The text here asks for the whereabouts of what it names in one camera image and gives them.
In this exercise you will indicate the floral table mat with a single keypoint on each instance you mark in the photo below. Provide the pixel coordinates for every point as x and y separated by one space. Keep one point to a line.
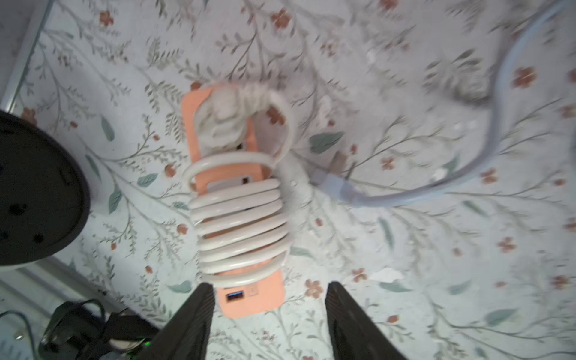
485 271

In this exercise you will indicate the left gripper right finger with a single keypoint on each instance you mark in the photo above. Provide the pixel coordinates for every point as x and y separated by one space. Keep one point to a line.
353 334

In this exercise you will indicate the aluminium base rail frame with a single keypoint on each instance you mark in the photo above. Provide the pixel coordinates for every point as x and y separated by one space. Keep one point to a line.
31 293

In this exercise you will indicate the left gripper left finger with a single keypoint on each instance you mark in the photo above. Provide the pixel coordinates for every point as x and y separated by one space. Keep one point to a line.
186 335

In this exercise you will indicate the light blue power strip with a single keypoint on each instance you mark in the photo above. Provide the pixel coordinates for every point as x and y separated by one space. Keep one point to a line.
435 94

